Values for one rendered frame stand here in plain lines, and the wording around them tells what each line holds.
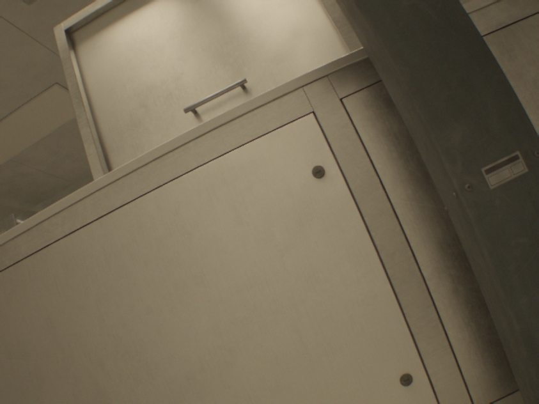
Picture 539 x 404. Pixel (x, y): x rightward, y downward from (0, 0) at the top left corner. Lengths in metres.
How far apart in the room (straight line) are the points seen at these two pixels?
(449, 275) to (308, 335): 0.25
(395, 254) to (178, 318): 0.38
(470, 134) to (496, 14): 0.48
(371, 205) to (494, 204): 0.37
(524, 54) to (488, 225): 0.50
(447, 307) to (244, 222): 0.37
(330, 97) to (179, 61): 0.45
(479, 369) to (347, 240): 0.31
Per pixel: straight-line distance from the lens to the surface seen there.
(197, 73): 1.28
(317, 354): 0.93
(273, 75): 1.22
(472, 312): 0.92
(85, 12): 1.48
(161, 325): 1.00
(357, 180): 0.93
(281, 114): 0.98
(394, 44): 0.65
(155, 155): 1.03
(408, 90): 0.62
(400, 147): 0.94
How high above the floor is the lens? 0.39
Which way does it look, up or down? 14 degrees up
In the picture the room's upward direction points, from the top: 22 degrees counter-clockwise
